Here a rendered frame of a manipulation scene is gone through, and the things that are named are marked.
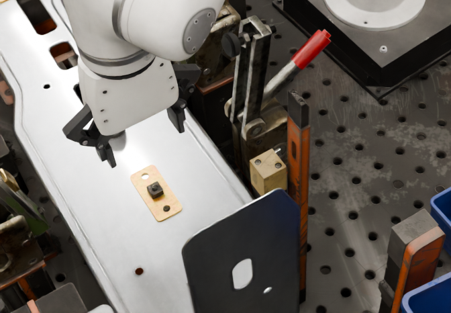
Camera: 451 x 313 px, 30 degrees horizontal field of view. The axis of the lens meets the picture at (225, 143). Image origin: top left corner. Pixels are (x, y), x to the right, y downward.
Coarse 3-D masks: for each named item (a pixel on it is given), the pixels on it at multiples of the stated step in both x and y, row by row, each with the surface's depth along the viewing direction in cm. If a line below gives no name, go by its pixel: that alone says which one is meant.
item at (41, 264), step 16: (0, 208) 107; (0, 224) 103; (16, 224) 103; (0, 240) 104; (16, 240) 106; (32, 240) 108; (0, 256) 107; (16, 256) 108; (32, 256) 110; (0, 272) 109; (16, 272) 111; (32, 272) 112; (0, 288) 111; (16, 288) 114; (32, 288) 116; (48, 288) 118; (16, 304) 118
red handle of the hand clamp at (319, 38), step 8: (320, 32) 104; (312, 40) 104; (320, 40) 104; (328, 40) 104; (304, 48) 104; (312, 48) 104; (320, 48) 104; (296, 56) 105; (304, 56) 104; (312, 56) 104; (288, 64) 106; (296, 64) 105; (304, 64) 105; (280, 72) 106; (288, 72) 105; (296, 72) 105; (272, 80) 106; (280, 80) 106; (288, 80) 106; (264, 88) 106; (272, 88) 106; (280, 88) 106; (264, 96) 106; (272, 96) 106; (264, 104) 107; (240, 112) 107; (240, 120) 107
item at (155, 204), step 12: (144, 168) 111; (156, 168) 111; (132, 180) 110; (144, 180) 110; (156, 180) 110; (144, 192) 109; (156, 192) 108; (168, 192) 109; (156, 204) 108; (168, 204) 108; (180, 204) 108; (156, 216) 107; (168, 216) 107
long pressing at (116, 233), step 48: (48, 0) 132; (0, 48) 126; (48, 48) 126; (48, 96) 120; (48, 144) 115; (144, 144) 114; (192, 144) 114; (48, 192) 111; (96, 192) 110; (192, 192) 109; (240, 192) 108; (96, 240) 106; (144, 240) 105; (144, 288) 101
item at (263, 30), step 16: (256, 16) 97; (240, 32) 98; (256, 32) 96; (272, 32) 98; (224, 48) 97; (240, 48) 96; (256, 48) 96; (240, 64) 101; (256, 64) 98; (240, 80) 104; (256, 80) 100; (240, 96) 106; (256, 96) 103; (256, 112) 105
